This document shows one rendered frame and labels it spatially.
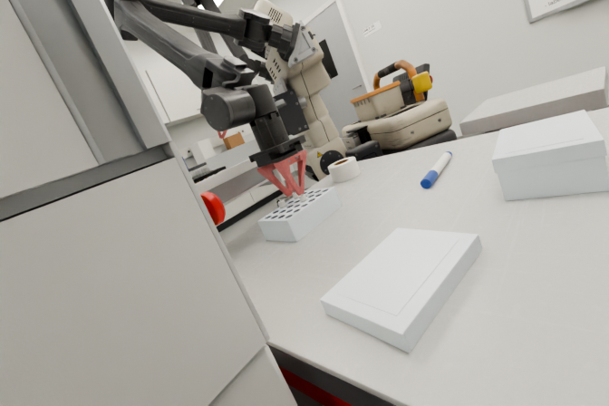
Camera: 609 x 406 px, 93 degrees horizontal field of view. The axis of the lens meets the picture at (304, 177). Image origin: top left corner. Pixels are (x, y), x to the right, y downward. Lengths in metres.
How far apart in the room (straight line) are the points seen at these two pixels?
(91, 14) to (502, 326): 0.30
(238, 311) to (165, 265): 0.06
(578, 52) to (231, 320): 3.38
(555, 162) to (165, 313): 0.36
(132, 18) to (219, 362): 0.69
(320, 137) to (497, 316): 0.98
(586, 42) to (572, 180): 3.07
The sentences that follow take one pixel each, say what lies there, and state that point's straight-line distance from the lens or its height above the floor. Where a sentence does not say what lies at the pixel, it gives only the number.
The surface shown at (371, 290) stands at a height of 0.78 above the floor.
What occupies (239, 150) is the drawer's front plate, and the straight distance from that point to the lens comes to 0.72.
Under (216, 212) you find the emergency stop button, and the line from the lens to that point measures 0.33.
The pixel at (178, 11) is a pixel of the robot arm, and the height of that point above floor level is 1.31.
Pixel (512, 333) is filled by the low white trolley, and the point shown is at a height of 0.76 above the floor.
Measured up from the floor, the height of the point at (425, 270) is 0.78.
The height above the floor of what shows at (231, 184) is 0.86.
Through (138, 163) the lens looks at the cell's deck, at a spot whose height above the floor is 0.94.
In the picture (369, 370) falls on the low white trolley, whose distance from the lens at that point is 0.24.
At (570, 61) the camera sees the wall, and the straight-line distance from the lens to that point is 3.45.
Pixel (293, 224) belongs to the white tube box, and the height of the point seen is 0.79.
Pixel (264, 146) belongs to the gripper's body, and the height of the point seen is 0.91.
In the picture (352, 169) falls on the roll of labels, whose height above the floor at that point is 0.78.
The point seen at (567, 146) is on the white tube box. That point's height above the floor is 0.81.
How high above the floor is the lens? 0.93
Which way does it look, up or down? 11 degrees down
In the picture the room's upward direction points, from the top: 22 degrees counter-clockwise
